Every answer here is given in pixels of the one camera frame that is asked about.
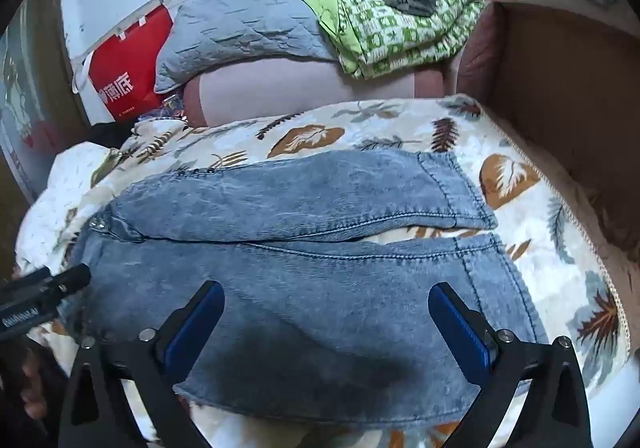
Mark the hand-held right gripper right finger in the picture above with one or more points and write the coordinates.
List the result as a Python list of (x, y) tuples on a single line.
[(457, 328)]

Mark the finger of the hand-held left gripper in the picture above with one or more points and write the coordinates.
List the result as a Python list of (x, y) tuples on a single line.
[(72, 278)]

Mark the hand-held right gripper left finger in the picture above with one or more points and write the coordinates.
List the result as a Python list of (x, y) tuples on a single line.
[(192, 328)]

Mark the blue denim pants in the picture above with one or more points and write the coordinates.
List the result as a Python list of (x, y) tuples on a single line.
[(300, 278)]

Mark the white quilt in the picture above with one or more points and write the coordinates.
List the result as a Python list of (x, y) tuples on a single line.
[(75, 168)]

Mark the colourful printed packet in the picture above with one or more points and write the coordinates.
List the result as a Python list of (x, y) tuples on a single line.
[(172, 104)]

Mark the leaf print blanket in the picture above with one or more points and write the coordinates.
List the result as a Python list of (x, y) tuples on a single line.
[(400, 128)]

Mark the red shopping bag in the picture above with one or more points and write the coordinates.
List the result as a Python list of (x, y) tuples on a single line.
[(130, 63)]

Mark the brown sofa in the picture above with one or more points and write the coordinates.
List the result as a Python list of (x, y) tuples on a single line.
[(475, 63)]

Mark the green checked cloth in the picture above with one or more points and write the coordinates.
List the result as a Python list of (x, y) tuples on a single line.
[(400, 43)]

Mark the grey quilted pillow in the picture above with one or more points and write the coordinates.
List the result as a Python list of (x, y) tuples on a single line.
[(240, 23)]

